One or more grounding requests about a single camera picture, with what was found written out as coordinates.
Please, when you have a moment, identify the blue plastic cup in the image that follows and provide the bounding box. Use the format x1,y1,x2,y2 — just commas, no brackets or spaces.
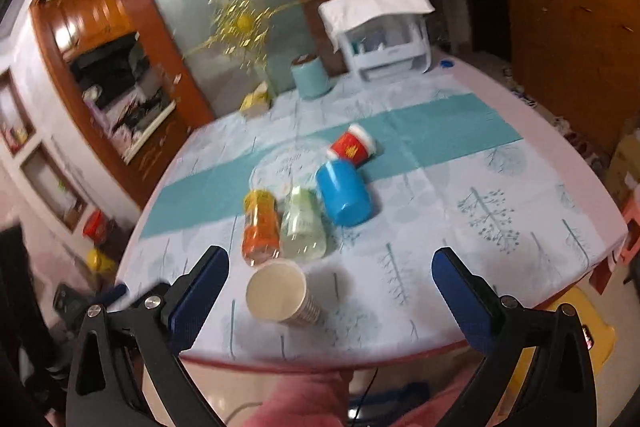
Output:
316,159,373,227

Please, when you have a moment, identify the white towel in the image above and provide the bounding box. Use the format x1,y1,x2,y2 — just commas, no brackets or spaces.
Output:
318,0,435,51

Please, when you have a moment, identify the orange plastic bottle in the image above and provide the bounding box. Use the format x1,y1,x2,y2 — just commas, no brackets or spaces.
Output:
242,190,280,268

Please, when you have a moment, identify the cardboard box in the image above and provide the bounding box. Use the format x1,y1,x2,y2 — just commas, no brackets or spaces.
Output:
604,117,639,208

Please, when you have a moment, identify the grey checkered paper cup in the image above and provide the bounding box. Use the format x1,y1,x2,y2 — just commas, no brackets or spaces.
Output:
245,259,321,327

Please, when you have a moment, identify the red paper cup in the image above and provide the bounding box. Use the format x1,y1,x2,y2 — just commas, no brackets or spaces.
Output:
326,124,376,167

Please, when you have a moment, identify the teal canister brown lid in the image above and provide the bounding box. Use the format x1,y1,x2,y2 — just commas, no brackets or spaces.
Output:
291,54,331,100

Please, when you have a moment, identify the pink clothed lap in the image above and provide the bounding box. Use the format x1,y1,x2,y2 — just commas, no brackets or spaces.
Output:
244,367,475,427

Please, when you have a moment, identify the yellow tissue box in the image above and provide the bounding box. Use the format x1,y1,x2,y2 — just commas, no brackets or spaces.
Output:
240,81,272,119

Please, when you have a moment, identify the green label clear bottle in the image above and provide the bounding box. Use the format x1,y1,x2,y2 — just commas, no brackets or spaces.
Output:
280,186,326,261

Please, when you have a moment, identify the white desktop organizer box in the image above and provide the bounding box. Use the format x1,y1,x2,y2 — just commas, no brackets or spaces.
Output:
337,14,432,81

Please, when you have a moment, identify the red tin can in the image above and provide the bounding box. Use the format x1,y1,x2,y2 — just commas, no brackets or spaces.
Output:
82,209,111,245

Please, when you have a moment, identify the wooden wall cabinet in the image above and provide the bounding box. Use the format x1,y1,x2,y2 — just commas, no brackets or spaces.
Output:
509,0,639,154

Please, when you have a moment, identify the orange plastic stool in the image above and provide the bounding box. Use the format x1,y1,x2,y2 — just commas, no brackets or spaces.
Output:
589,198,640,295

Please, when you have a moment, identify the tree pattern tablecloth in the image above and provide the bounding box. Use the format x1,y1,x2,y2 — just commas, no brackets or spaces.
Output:
118,58,626,369

